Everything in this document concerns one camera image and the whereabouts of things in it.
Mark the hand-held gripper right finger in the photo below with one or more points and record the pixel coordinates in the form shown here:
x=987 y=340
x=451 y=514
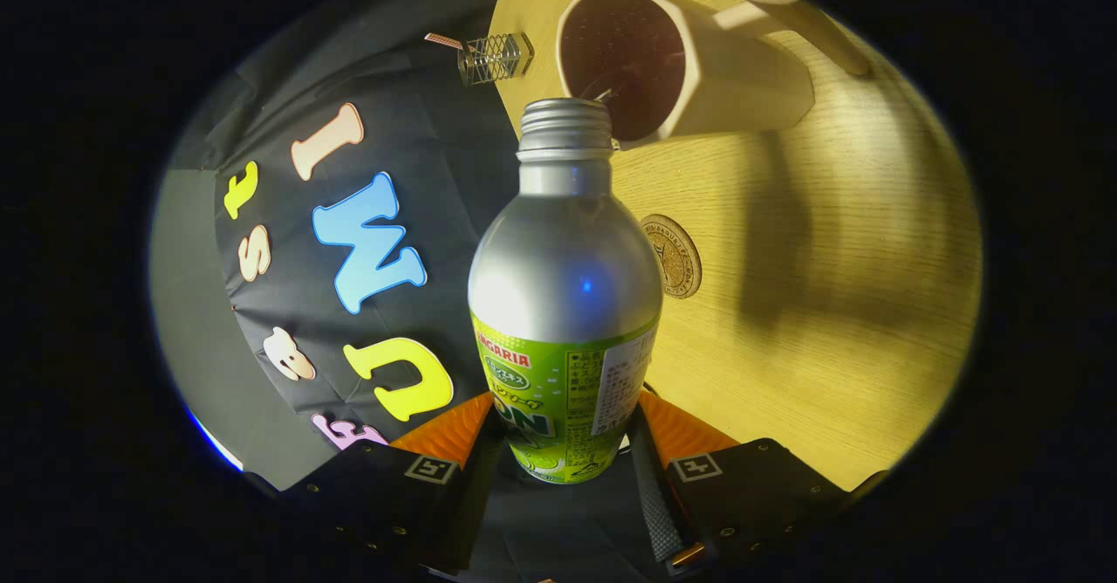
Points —
x=653 y=504

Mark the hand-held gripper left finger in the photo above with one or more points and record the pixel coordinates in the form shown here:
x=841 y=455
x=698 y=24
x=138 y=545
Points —
x=476 y=504

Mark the silver green juice bottle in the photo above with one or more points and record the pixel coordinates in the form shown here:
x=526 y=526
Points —
x=563 y=286

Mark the round wooden coaster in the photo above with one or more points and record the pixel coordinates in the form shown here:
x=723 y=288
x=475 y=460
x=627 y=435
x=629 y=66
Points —
x=676 y=256

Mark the wooden table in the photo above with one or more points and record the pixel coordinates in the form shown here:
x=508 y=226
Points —
x=829 y=304

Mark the black backdrop cloth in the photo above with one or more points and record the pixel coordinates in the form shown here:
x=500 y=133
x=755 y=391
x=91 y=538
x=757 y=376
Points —
x=436 y=216

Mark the pink striped straw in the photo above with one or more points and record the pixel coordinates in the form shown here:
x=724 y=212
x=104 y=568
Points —
x=442 y=40

